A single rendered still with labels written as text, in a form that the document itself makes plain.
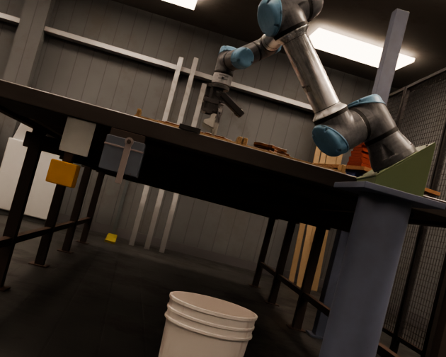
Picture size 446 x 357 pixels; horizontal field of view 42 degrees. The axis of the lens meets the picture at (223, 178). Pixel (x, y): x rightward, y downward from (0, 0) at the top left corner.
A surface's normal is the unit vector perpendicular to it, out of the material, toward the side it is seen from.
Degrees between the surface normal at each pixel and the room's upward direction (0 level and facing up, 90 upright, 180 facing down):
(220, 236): 90
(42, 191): 90
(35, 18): 90
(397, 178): 90
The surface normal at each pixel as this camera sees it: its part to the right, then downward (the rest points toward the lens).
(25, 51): 0.15, -0.02
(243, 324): 0.69, 0.19
